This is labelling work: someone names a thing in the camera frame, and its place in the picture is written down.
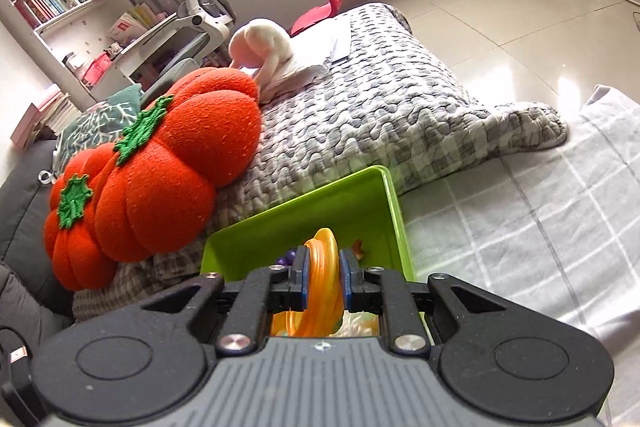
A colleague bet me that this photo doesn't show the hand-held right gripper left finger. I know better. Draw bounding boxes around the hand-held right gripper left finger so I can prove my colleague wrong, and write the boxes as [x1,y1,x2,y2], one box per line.
[130,246,311,355]

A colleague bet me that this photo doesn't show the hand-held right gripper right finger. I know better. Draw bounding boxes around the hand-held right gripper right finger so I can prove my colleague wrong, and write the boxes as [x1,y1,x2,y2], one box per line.
[339,246,506,355]

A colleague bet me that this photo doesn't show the orange toy plate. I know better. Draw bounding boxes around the orange toy plate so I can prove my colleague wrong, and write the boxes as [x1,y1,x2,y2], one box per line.
[287,227,346,339]

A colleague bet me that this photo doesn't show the green plastic box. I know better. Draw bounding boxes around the green plastic box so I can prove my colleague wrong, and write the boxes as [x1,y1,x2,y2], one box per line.
[200,165,432,345]

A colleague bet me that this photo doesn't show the small orange pumpkin pillow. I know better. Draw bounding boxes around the small orange pumpkin pillow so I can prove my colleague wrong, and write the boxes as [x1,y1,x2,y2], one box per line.
[44,146,131,292]

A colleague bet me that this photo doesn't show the grey checkered quilt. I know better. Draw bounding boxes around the grey checkered quilt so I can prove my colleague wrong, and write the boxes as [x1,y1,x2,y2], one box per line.
[70,3,568,323]

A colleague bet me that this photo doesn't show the dark grey sofa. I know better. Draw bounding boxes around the dark grey sofa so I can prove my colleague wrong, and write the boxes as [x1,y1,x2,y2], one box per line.
[0,139,76,348]

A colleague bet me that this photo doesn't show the large orange pumpkin pillow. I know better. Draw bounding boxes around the large orange pumpkin pillow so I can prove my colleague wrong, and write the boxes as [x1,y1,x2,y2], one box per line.
[95,68,262,264]

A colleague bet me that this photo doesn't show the grey grid bedsheet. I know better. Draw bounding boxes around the grey grid bedsheet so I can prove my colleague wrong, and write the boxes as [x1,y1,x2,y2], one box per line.
[400,84,640,427]

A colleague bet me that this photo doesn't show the white papers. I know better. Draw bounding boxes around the white papers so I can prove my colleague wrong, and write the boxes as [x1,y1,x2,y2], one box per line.
[260,18,353,102]

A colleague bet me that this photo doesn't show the pink and white plush toy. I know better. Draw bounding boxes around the pink and white plush toy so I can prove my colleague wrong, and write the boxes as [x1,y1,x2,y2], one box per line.
[228,19,295,88]

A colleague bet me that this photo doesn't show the teal leaf pattern pillow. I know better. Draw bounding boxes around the teal leaf pattern pillow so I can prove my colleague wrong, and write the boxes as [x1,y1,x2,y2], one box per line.
[52,83,146,172]

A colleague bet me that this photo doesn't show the stack of pink books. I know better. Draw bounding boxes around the stack of pink books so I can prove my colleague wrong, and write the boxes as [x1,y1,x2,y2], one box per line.
[10,87,81,152]

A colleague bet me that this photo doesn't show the white desk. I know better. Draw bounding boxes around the white desk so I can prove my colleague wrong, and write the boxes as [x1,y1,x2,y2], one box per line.
[60,22,211,108]

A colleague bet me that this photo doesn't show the red plastic basket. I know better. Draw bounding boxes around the red plastic basket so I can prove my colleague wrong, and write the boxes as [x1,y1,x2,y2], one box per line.
[82,52,113,85]

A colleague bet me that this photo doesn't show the white office chair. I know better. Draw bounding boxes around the white office chair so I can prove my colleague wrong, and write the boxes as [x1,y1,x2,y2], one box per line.
[140,0,236,92]

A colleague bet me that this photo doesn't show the books standing on desk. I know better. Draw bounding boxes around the books standing on desk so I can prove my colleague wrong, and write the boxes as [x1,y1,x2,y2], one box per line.
[109,2,166,42]

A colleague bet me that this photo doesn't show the white bookshelf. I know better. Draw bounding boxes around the white bookshelf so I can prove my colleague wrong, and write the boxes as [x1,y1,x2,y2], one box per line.
[0,0,128,108]

